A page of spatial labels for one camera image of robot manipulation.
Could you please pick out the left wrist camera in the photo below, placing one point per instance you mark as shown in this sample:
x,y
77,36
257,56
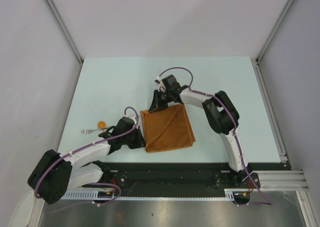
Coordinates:
x,y
133,117

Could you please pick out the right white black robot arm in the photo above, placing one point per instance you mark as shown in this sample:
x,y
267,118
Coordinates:
x,y
221,114

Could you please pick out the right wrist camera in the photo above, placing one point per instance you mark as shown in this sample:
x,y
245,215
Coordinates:
x,y
160,85

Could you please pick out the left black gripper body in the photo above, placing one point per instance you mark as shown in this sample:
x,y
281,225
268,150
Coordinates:
x,y
133,140

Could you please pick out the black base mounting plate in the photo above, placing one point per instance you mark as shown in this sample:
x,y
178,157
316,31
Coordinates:
x,y
172,180

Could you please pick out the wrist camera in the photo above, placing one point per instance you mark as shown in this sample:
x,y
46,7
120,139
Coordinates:
x,y
133,117
160,85

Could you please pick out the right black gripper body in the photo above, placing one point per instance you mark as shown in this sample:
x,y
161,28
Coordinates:
x,y
162,99

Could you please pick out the white slotted cable duct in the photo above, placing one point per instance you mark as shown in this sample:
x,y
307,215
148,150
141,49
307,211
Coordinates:
x,y
96,195

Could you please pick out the aluminium frame post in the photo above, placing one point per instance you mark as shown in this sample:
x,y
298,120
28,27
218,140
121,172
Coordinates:
x,y
53,9
275,29

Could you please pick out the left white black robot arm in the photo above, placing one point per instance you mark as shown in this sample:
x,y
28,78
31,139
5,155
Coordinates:
x,y
56,173

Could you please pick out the right aluminium frame rail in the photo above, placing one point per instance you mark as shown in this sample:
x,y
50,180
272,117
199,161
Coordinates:
x,y
294,179

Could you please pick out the orange cloth napkin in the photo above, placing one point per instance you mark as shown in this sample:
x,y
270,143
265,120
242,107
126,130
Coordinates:
x,y
167,130

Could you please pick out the orange wooden spoon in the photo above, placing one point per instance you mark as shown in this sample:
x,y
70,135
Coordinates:
x,y
101,125

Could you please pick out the right aluminium frame post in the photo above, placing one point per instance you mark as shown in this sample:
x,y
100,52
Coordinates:
x,y
275,29

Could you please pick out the left aluminium frame post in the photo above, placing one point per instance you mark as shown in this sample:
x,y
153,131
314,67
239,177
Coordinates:
x,y
53,9

